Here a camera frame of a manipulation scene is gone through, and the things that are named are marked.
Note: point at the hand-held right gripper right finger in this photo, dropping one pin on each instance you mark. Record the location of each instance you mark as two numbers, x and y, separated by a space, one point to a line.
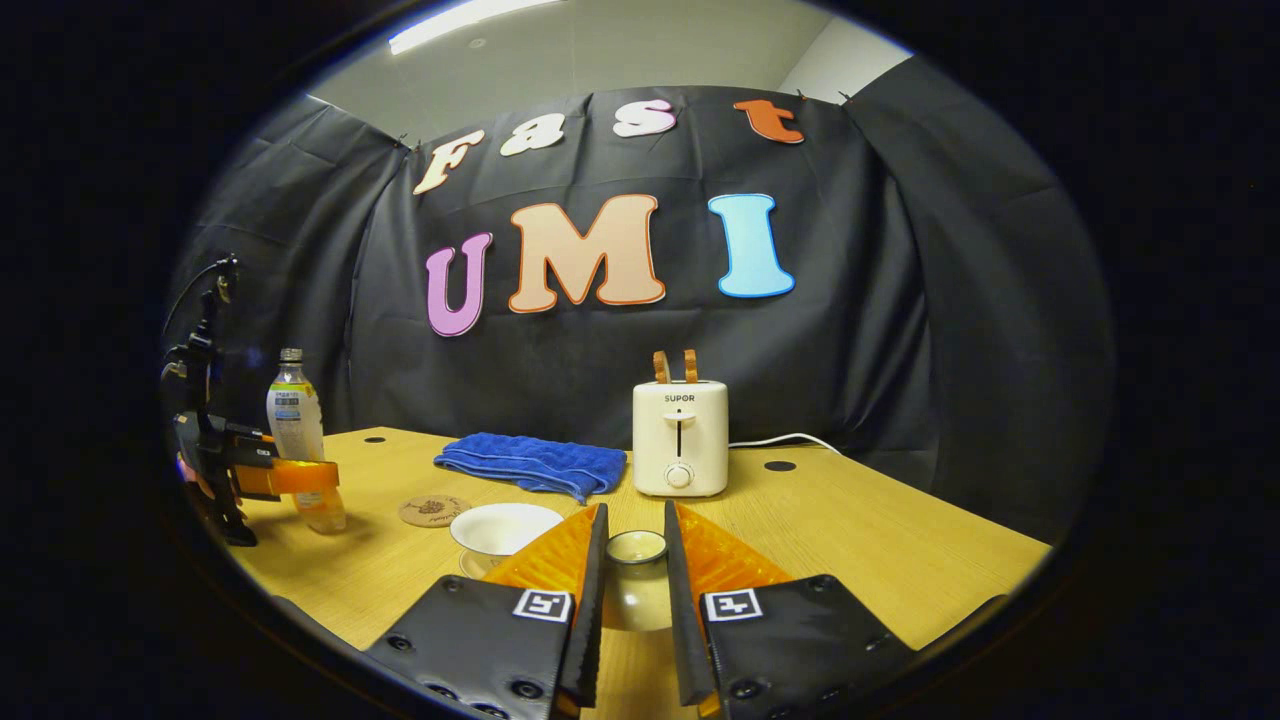
682 600

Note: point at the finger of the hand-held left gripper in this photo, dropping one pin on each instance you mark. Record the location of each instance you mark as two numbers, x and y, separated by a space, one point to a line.
300 476

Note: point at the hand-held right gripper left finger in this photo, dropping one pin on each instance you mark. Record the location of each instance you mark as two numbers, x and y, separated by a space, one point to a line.
590 600

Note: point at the cream teacup lid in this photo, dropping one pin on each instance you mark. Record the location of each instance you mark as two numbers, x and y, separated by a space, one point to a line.
637 595

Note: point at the clear plastic water bottle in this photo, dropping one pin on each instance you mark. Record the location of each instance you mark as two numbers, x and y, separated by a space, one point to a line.
295 415

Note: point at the cream ceramic teacup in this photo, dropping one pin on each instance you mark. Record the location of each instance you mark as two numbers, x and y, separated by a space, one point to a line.
505 527

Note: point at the cream ceramic saucer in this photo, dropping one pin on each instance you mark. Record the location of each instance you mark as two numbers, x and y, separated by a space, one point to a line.
471 564

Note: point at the blue folded towel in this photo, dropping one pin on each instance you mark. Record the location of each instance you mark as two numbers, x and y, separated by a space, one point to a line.
530 462

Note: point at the white toaster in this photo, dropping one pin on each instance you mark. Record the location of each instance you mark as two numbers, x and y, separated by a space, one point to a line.
680 440

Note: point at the toast bread slice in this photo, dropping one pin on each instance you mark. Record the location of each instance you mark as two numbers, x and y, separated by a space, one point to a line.
691 366
662 367

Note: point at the black backdrop cloth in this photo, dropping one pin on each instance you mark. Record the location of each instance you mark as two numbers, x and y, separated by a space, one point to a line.
900 300

